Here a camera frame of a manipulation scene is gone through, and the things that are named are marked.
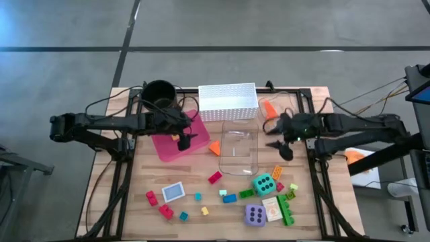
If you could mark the blue laptop screen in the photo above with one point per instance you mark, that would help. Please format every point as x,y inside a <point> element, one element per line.
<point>423,95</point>

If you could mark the white perforated metal basket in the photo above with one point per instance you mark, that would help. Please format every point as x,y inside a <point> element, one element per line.
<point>228,112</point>

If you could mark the white orange card box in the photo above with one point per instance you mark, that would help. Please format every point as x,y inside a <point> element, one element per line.
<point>272,209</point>

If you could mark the clear plastic bin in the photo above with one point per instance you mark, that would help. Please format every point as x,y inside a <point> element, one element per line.
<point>289,101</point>
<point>238,148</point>

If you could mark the grey metal stand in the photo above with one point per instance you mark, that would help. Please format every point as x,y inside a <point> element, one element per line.
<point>27,164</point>

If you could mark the white rounded object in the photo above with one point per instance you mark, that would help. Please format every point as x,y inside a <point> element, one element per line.
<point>401,189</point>

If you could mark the long green toy block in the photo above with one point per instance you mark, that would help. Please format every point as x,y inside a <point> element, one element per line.
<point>287,215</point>

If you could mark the orange studded plate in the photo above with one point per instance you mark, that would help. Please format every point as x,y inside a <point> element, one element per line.
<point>277,172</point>

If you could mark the small mint toy block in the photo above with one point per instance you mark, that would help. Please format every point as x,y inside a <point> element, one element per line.
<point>222,192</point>

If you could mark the large orange slope block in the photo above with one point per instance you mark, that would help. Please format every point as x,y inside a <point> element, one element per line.
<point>269,111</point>

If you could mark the purple foam die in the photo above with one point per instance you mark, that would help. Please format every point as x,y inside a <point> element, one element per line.
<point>255,215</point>

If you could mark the small olive green block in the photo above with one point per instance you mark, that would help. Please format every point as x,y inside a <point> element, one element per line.
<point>290,195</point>

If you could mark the grey computer cart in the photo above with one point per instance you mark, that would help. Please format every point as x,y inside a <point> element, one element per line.
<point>420,117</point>

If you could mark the orange wedge block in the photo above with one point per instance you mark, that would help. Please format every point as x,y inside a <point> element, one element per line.
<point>216,148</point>

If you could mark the green two-stud toy block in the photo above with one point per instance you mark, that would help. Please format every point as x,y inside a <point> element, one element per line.
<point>247,193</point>

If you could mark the black caster wheel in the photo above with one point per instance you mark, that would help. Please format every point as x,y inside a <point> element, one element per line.
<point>407,229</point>

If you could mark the black round bucket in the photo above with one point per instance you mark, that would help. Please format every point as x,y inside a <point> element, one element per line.
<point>159,90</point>

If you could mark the small yellow toy block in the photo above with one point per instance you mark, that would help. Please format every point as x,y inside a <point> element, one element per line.
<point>205,210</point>

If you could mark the small red toy block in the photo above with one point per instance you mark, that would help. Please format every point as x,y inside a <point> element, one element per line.
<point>279,187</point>

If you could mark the red two-stud toy block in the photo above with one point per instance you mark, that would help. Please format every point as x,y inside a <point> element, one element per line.
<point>215,177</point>

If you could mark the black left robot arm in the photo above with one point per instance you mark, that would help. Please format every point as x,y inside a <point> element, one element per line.
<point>111,121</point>

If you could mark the orange object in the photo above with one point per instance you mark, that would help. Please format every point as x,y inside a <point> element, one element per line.
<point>354,157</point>

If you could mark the small yellow-orange toy block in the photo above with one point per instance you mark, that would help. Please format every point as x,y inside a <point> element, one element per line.
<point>175,137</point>

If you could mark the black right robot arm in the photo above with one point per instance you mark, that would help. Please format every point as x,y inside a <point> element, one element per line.
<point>363,122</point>

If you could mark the blue toy block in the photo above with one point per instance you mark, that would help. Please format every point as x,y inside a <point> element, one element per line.
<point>229,198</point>

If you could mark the pink translucent plastic tray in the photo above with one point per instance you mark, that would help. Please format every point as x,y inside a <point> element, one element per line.
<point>168,151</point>

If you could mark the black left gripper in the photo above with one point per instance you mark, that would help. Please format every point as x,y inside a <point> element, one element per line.
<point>173,122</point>

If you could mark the teal foam die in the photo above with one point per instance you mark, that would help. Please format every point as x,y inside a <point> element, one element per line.
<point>263,185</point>

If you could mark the white paper sheet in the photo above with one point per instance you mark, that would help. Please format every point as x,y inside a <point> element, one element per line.
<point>366,178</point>

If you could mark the black diagonal beam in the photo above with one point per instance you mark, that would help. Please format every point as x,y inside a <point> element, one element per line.
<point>369,163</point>

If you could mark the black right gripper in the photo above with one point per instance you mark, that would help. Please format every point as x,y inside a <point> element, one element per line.
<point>299,127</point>

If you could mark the small light green block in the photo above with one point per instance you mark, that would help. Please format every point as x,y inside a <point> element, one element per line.
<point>293,187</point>

